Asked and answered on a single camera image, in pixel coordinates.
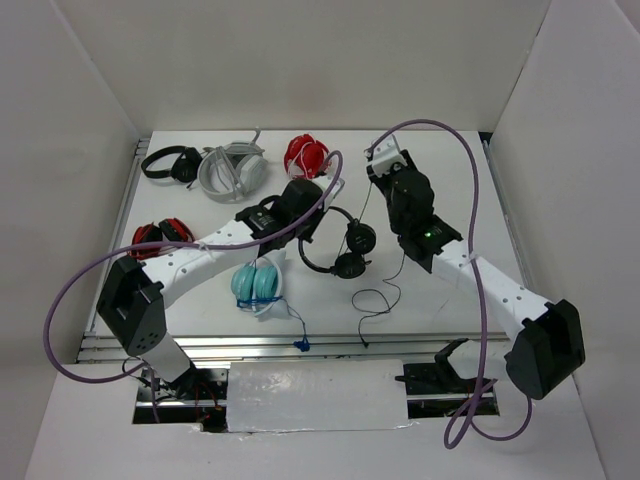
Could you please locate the teal white headphones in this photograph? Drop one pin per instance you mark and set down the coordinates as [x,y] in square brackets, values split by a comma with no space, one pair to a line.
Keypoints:
[259,289]

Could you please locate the red black headphones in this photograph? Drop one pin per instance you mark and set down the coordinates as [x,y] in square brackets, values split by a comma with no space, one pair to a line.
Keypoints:
[169,229]

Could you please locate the grey white headphones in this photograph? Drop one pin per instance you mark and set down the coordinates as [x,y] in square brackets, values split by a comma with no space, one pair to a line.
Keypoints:
[231,172]

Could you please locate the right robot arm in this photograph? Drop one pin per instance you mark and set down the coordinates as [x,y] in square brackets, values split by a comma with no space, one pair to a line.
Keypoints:
[547,341]

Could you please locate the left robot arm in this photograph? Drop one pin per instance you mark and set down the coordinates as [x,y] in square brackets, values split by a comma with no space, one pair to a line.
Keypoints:
[135,295]

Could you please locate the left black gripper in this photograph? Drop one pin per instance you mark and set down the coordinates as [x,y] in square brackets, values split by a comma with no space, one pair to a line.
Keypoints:
[308,234]

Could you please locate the black wired headphones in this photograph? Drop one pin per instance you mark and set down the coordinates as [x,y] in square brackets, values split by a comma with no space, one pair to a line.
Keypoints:
[360,240]

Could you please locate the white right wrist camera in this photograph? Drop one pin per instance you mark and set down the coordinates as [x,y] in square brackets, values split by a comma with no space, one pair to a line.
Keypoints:
[382,159]

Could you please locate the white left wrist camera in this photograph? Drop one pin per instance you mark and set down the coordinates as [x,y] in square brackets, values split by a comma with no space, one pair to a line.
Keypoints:
[331,187]

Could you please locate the black headphones at back left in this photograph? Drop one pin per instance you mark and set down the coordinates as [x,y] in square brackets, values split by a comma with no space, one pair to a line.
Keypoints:
[184,169]

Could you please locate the white foil-covered panel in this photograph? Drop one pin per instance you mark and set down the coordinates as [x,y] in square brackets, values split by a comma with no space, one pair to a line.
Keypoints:
[342,395]

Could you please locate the red wrapped headphones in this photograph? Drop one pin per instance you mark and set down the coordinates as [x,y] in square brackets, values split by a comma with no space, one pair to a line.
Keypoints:
[305,157]

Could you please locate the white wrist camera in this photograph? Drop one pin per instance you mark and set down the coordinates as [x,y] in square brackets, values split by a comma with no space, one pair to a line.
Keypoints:
[382,159]
[331,187]

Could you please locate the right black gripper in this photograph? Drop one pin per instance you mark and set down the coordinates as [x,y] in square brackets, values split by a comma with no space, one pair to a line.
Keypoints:
[379,181]

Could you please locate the aluminium rail frame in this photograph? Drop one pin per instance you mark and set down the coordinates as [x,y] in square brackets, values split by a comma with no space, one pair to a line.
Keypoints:
[210,348]

